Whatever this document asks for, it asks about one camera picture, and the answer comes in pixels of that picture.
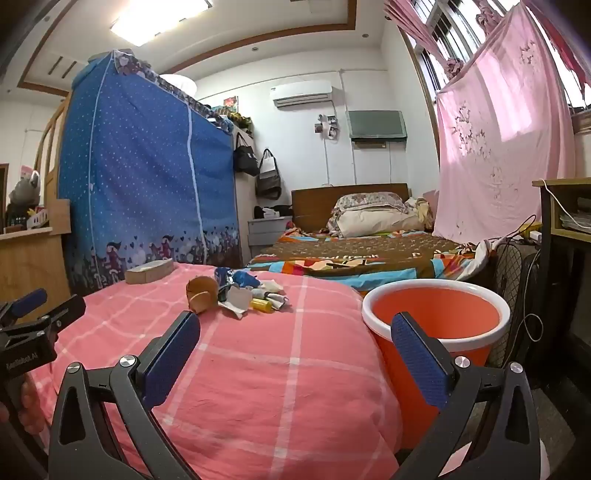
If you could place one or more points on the rectangular ceiling light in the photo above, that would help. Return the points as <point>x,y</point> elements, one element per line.
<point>157,18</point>

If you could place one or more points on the person's left hand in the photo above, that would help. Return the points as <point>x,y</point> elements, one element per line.
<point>36,406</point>

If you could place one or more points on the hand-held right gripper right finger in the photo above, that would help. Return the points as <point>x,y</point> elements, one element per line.
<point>422,360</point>

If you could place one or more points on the pink checked blanket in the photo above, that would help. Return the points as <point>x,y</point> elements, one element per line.
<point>258,392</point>

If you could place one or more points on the black floor fan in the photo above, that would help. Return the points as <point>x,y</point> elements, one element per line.
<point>512,277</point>

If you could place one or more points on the wooden desk with black frame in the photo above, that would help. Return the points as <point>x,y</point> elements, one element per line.
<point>547,230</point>

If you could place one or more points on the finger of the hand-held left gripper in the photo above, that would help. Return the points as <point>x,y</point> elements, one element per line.
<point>27,300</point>
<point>64,311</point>

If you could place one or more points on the beige pillow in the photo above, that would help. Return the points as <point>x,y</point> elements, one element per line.
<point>374,224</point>

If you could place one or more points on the floral pillow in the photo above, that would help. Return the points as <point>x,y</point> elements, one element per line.
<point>369,203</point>

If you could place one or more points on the black hanging bag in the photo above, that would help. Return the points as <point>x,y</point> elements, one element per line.
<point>245,159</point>

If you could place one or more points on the light wooden cabinet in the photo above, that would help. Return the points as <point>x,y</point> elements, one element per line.
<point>32,267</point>

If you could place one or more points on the wooden bunk frame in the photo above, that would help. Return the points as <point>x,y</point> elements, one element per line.
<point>48,147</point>

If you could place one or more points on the brown paper cup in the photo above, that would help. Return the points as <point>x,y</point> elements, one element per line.
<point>201,295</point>

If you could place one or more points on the grey plush toy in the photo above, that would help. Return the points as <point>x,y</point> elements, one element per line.
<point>23,194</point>

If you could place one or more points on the blue dotted fabric wardrobe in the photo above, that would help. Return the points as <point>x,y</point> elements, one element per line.
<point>138,161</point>

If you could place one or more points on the blue plastic wrapper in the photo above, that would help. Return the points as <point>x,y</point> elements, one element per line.
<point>244,279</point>

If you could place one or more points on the stack of papers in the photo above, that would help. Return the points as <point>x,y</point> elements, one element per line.
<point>575,222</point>

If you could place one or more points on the grey hanging tote bag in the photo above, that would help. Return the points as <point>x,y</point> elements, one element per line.
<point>268,180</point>

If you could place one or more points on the pink window curtain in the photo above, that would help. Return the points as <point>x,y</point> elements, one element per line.
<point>406,18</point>

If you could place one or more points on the white wall air conditioner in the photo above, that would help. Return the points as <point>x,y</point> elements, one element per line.
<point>302,92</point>

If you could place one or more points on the blue and white wrapper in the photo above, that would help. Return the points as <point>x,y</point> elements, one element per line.
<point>223,277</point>

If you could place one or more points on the power strip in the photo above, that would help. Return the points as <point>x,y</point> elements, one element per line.
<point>531,234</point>

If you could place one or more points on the brown tissue box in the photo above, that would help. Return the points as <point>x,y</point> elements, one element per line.
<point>147,274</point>

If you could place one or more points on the yellow tube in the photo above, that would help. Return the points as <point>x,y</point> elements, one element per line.
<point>261,305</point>

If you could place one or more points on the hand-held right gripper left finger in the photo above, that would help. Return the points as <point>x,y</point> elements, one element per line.
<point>173,360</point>

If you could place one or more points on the grey nightstand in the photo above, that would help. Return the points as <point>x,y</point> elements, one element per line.
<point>268,235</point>

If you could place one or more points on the brown wooden headboard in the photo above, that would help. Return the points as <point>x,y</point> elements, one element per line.
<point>314,203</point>

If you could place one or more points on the dark cloth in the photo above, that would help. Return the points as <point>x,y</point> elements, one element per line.
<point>277,211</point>

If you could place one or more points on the wall socket with chargers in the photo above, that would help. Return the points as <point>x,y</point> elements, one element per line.
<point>327,127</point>

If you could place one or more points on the white fence box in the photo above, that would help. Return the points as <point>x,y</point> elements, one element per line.
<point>38,220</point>

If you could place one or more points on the pink floral hanging sheet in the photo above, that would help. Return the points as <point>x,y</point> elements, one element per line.
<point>503,138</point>

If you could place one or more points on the orange bucket with white rim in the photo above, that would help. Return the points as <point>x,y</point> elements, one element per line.
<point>443,309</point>

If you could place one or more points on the yellowish crumpled cloth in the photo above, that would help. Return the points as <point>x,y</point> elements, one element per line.
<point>420,212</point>

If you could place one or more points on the green cloth covered wall unit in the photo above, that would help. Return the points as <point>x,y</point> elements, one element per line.
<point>376,123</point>

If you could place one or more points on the small flower picture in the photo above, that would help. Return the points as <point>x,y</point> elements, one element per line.
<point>231,103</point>

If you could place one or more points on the round white lamp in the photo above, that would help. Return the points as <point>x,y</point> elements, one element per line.
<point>182,85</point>

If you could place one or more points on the colourful patterned bed cover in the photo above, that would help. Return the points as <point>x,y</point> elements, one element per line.
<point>346,258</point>

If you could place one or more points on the window with bars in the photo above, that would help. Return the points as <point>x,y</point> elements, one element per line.
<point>455,34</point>

